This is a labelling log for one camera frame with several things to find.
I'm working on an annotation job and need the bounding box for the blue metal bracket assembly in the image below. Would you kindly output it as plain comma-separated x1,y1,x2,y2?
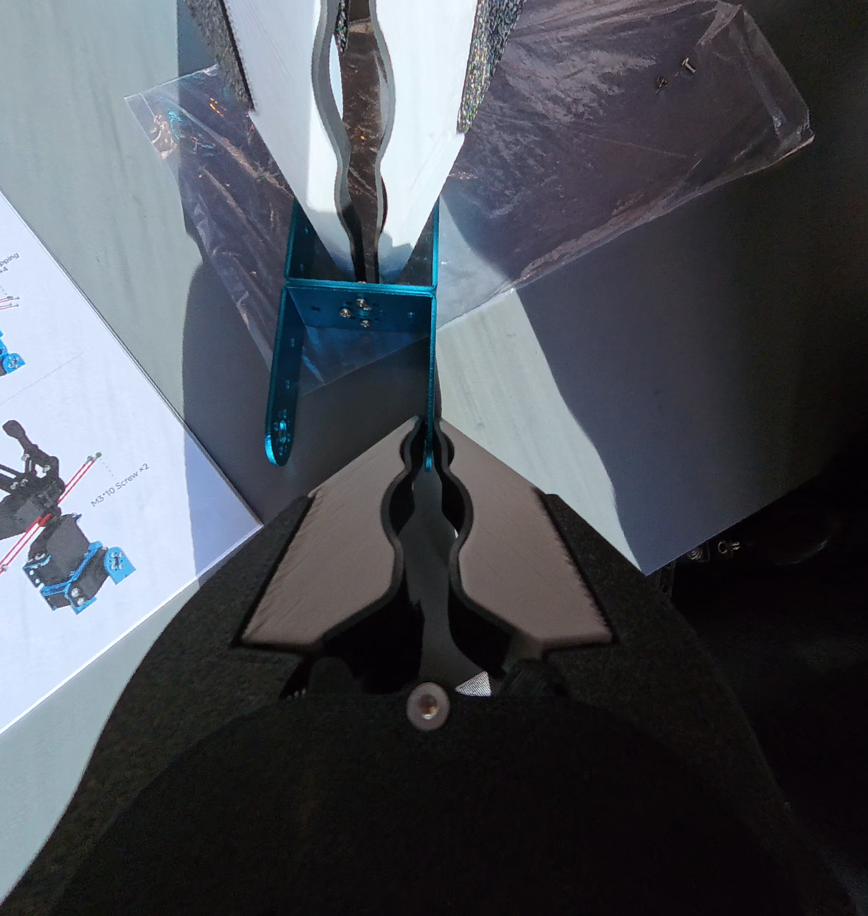
263,194,442,466

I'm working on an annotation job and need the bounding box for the large clear plastic bag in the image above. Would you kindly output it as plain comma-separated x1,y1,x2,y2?
442,0,814,323

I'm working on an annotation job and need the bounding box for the white instruction sheet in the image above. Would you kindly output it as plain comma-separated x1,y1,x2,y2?
0,158,263,752

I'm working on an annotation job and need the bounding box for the small clear plastic bag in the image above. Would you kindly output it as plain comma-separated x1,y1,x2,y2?
124,65,299,344

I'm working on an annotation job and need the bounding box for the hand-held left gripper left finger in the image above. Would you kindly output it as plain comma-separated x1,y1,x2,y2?
238,416,431,656

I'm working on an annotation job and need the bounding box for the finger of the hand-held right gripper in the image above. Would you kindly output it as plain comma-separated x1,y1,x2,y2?
370,0,481,280
223,0,371,280

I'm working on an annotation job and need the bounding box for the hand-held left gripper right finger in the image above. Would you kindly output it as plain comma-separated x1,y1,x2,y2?
434,418,617,656

